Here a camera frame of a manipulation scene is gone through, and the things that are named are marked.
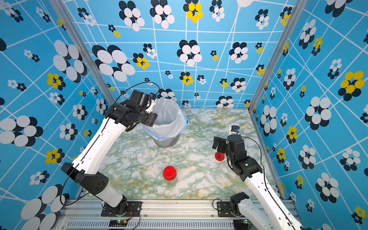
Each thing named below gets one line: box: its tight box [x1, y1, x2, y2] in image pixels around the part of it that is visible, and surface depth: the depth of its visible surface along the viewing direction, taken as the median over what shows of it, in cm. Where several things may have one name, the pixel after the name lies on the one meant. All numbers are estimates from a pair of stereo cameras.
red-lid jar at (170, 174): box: [162, 165, 178, 185], surface depth 76 cm
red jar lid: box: [214, 151, 225, 162], surface depth 93 cm
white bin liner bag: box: [142, 97, 191, 141], surface depth 84 cm
